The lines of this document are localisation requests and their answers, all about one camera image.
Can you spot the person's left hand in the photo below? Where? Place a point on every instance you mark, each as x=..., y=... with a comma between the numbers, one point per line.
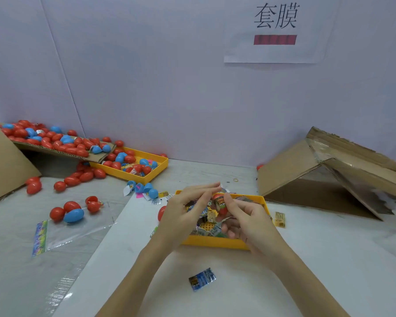
x=178, y=218

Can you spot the person's right hand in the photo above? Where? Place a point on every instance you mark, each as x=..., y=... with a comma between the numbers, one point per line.
x=254, y=224

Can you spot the yellow label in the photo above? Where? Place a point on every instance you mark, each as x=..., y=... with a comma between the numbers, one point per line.
x=279, y=219

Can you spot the single red plastic egg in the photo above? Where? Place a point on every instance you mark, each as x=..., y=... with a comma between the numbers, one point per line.
x=220, y=201

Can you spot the blue packet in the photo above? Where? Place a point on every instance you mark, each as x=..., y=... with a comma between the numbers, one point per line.
x=202, y=278

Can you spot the pile of plastic eggs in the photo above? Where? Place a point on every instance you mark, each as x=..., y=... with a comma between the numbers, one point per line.
x=72, y=145

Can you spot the person's right forearm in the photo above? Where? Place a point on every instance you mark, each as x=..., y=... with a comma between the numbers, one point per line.
x=310, y=287

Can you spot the person's left forearm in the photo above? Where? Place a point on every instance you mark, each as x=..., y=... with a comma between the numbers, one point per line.
x=135, y=287

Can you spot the yellow plastic tray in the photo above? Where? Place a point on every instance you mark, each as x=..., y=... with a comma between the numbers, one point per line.
x=211, y=242

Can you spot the small rubber band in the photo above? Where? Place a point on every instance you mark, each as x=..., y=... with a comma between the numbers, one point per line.
x=235, y=180

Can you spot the yellow tray under eggs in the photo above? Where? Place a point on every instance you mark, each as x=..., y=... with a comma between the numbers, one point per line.
x=155, y=161

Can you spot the torn flattened cardboard box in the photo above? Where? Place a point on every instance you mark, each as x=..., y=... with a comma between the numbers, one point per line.
x=287, y=168

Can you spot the clear bag with coloured label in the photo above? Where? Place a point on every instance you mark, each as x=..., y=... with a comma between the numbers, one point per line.
x=72, y=234

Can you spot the brown cardboard sheet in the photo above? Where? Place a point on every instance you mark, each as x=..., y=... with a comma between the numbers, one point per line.
x=49, y=150

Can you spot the tall brown cardboard box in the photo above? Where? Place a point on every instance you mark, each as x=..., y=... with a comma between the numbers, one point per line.
x=1, y=171

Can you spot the white paper sign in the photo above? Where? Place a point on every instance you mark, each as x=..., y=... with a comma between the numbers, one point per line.
x=280, y=36

